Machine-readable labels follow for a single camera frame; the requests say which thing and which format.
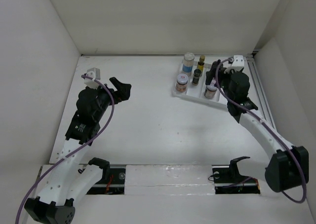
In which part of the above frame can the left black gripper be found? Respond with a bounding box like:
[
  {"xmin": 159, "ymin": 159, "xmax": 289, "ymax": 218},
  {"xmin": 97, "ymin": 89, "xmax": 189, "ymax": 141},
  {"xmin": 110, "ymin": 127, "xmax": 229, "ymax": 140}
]
[{"xmin": 89, "ymin": 77, "xmax": 130, "ymax": 121}]

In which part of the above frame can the yellow bottle cork cap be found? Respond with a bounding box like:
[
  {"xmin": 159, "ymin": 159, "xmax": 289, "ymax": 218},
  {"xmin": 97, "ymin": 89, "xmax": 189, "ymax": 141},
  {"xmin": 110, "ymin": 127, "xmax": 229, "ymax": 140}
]
[{"xmin": 197, "ymin": 55, "xmax": 205, "ymax": 73}]

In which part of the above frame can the small black pepper grinder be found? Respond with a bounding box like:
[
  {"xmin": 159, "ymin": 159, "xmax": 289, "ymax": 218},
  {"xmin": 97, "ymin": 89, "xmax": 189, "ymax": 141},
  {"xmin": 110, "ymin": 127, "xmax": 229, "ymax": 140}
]
[{"xmin": 192, "ymin": 69, "xmax": 202, "ymax": 85}]

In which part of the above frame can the dark jar white lid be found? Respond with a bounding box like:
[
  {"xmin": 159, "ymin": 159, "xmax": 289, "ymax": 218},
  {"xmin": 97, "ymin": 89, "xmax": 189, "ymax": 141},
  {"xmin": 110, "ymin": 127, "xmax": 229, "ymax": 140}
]
[{"xmin": 204, "ymin": 84, "xmax": 217, "ymax": 99}]

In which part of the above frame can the tall jar silver lid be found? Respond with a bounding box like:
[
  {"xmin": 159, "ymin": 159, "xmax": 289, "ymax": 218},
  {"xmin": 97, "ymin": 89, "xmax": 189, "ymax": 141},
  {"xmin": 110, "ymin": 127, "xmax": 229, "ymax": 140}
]
[{"xmin": 182, "ymin": 52, "xmax": 195, "ymax": 76}]

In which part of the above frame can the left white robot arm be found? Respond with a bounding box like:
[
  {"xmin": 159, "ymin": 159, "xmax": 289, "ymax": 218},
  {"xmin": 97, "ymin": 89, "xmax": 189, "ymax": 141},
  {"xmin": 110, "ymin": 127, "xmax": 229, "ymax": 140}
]
[{"xmin": 23, "ymin": 74, "xmax": 132, "ymax": 224}]

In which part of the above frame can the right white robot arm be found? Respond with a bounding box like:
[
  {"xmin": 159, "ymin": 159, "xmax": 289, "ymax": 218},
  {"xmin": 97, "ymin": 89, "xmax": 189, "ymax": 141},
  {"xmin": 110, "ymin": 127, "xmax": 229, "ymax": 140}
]
[{"xmin": 205, "ymin": 58, "xmax": 309, "ymax": 193}]

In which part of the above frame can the white divided tray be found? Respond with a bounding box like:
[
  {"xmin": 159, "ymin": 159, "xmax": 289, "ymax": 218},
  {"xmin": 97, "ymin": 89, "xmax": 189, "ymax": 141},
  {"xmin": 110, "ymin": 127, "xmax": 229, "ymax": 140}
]
[{"xmin": 172, "ymin": 63, "xmax": 228, "ymax": 111}]

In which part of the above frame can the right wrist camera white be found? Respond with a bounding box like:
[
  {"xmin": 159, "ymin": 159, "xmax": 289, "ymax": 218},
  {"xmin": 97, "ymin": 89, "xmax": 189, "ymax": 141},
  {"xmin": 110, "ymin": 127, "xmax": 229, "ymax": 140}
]
[{"xmin": 227, "ymin": 55, "xmax": 245, "ymax": 73}]

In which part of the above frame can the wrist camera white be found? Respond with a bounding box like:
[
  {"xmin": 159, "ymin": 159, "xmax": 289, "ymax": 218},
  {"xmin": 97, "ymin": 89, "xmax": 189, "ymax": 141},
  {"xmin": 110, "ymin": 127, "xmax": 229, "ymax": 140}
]
[
  {"xmin": 227, "ymin": 55, "xmax": 245, "ymax": 73},
  {"xmin": 84, "ymin": 68, "xmax": 101, "ymax": 89}
]

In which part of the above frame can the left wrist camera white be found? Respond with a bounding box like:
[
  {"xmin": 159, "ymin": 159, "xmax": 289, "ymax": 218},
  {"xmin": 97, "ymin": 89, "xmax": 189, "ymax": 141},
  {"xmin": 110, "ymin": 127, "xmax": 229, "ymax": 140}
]
[{"xmin": 84, "ymin": 68, "xmax": 101, "ymax": 89}]

